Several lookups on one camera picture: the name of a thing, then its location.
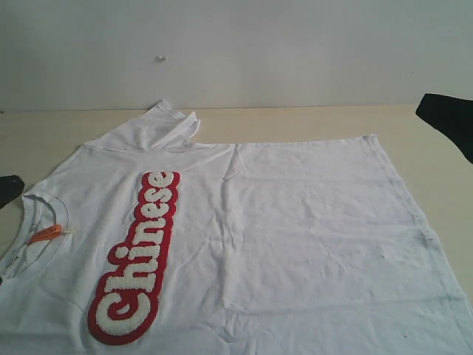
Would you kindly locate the white t-shirt red lettering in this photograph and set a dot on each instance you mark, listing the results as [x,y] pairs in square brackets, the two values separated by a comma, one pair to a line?
[143,242]

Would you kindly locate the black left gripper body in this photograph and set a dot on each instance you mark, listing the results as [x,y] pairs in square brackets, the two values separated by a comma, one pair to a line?
[11,187]

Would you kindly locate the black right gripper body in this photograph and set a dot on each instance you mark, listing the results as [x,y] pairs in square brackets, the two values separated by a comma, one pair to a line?
[450,116]

